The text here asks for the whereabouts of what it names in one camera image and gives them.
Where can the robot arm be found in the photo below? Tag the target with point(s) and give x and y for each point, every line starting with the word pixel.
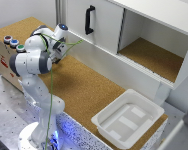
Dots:
pixel 30 63

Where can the green button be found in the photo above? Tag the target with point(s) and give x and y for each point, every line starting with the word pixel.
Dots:
pixel 20 48

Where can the white plastic box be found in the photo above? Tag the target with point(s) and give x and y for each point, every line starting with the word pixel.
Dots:
pixel 127 120

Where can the blue button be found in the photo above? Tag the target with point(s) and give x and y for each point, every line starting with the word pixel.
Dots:
pixel 14 42

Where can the red button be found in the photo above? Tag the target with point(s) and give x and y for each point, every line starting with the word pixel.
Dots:
pixel 7 38

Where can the white sliding door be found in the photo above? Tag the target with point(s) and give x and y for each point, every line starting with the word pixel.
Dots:
pixel 107 26

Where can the white cabinet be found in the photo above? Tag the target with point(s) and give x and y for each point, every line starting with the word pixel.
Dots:
pixel 150 15

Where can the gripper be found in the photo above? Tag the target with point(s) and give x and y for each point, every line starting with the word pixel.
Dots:
pixel 59 52

